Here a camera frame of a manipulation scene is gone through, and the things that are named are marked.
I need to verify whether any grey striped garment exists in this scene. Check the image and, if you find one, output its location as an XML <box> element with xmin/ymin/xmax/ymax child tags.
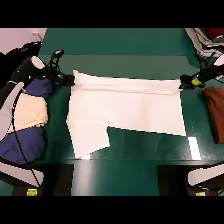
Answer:
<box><xmin>184</xmin><ymin>27</ymin><xmax>224</xmax><ymax>58</ymax></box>

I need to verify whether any cream garment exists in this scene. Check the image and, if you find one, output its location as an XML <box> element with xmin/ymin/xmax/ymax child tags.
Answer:
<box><xmin>12</xmin><ymin>92</ymin><xmax>50</xmax><ymax>132</ymax></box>

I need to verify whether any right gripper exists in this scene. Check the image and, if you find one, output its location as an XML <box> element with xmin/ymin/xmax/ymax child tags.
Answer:
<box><xmin>179</xmin><ymin>74</ymin><xmax>199</xmax><ymax>91</ymax></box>

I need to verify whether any brown garment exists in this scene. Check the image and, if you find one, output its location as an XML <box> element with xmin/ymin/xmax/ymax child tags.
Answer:
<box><xmin>202</xmin><ymin>86</ymin><xmax>224</xmax><ymax>145</ymax></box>

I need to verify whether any black cable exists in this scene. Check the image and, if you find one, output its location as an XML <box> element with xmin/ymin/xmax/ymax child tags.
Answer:
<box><xmin>10</xmin><ymin>94</ymin><xmax>44</xmax><ymax>193</ymax></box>

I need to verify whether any red garment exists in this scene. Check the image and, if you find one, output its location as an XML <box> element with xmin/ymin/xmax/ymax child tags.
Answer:
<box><xmin>205</xmin><ymin>27</ymin><xmax>224</xmax><ymax>40</ymax></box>

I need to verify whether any dark blue garment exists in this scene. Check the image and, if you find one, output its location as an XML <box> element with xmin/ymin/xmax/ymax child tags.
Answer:
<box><xmin>0</xmin><ymin>125</ymin><xmax>46</xmax><ymax>165</ymax></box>
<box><xmin>22</xmin><ymin>77</ymin><xmax>55</xmax><ymax>100</ymax></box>

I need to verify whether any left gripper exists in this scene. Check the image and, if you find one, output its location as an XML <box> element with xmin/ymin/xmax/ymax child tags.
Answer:
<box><xmin>49</xmin><ymin>70</ymin><xmax>76</xmax><ymax>87</ymax></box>

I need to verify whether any white T-shirt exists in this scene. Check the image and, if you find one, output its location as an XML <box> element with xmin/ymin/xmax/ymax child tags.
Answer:
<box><xmin>65</xmin><ymin>69</ymin><xmax>188</xmax><ymax>160</ymax></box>

